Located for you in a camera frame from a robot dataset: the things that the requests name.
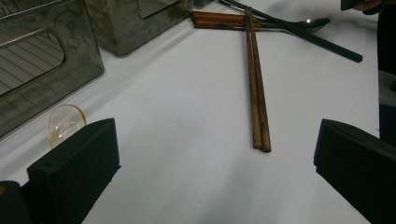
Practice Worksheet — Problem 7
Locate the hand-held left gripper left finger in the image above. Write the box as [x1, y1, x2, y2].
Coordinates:
[27, 118, 121, 224]

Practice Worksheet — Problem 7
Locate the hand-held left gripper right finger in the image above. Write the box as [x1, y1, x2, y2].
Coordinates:
[313, 119, 396, 224]

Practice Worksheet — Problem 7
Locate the steel spoon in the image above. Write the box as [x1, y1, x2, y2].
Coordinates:
[258, 18, 331, 35]

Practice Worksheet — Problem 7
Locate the black chopstick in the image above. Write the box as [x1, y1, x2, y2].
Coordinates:
[218, 0, 331, 48]
[228, 0, 363, 63]

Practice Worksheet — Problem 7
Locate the smoked plastic bin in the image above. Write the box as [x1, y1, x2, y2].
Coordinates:
[84, 0, 194, 57]
[0, 0, 106, 139]

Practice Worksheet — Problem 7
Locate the brown wooden chopstick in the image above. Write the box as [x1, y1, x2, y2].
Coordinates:
[248, 7, 273, 153]
[244, 7, 264, 149]

